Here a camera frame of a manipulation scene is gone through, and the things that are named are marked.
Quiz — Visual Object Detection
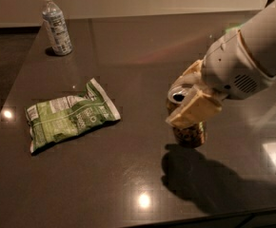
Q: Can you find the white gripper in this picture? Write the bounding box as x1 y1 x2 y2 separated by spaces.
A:
166 28 275 129

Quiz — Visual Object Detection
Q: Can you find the orange soda can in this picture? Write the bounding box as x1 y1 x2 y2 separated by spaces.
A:
167 85 207 148

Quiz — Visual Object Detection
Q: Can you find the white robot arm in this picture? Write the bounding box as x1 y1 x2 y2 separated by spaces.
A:
167 0 276 129

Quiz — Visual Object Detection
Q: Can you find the black box in background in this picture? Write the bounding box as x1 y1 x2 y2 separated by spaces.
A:
265 0 276 8

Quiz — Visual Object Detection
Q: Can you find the clear plastic water bottle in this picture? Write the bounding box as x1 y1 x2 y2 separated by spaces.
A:
42 0 72 56

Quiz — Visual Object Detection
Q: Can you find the green chip bag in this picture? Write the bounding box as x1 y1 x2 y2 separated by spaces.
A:
25 79 121 153

